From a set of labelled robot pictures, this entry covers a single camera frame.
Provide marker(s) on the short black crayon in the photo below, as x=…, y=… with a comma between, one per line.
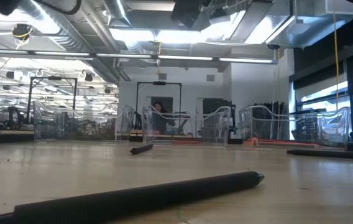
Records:
x=141, y=149

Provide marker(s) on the clear plastic bin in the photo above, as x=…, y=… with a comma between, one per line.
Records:
x=123, y=124
x=147, y=124
x=341, y=124

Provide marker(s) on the black background robot arm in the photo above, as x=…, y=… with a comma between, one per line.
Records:
x=233, y=124

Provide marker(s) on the person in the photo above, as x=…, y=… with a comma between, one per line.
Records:
x=159, y=119

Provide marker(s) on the long ceiling light bar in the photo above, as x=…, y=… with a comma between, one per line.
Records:
x=123, y=55

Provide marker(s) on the thick black pen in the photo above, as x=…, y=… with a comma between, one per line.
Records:
x=164, y=193

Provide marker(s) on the long black pen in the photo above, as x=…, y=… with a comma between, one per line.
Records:
x=335, y=153

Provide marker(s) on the black gantry frame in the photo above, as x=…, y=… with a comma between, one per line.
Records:
x=159, y=83
x=53, y=78

